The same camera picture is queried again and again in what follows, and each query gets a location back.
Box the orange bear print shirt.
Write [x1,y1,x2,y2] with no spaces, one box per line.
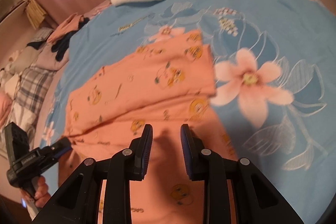
[64,29,236,223]

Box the dark navy clothes pile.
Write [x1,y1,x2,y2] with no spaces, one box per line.
[51,18,89,62]

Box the folded orange clothes pile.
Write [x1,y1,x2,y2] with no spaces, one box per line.
[47,13,84,44]

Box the person left hand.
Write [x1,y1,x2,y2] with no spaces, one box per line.
[20,176,51,208]

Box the pink small pillow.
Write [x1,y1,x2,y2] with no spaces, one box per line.
[0,91,13,127]

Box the grey plaid pillow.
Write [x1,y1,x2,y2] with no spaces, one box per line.
[15,67,56,115]

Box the mauve pillow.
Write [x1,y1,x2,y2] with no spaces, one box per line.
[35,44,69,71]

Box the striped grey cushion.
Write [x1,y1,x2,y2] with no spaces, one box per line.
[26,27,54,50]

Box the pink folded garment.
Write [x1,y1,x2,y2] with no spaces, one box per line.
[83,1,111,19]

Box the blue floral bed sheet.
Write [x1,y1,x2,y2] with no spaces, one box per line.
[41,0,335,223]

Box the white wall shelf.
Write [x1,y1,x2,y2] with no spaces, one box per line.
[0,0,27,32]

